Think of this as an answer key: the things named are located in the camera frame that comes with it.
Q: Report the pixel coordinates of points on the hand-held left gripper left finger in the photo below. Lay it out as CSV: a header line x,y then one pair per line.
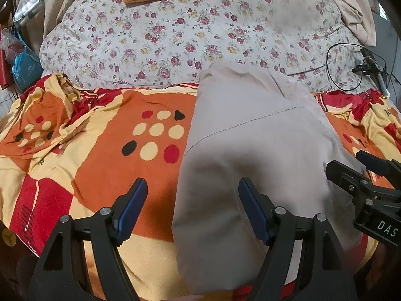
x,y
131,208

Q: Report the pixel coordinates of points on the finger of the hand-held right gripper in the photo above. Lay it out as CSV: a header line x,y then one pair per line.
x,y
343,174
372,163

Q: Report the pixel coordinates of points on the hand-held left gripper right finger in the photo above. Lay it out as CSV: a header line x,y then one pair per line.
x,y
255,208

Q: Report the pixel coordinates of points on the beige zip jacket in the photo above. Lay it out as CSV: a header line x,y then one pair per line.
x,y
250,150

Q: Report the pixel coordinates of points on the orange red printed blanket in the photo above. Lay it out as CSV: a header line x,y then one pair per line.
x,y
103,169

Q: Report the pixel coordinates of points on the black clamp stand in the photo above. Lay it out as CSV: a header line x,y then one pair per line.
x,y
371,67

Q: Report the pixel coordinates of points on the beige cloth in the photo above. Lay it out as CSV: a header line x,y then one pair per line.
x,y
354,9

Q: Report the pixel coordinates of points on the floral white quilt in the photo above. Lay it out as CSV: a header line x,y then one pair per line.
x,y
188,40

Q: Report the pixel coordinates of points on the blue plastic bag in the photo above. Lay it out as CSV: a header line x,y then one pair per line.
x,y
26,65

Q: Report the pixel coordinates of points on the red box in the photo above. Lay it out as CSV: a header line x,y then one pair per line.
x,y
4,70

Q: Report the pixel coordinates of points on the beige curtain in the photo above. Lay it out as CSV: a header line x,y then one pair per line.
x,y
59,0

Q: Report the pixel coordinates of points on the clear plastic bag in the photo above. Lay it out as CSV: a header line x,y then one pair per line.
x,y
28,8

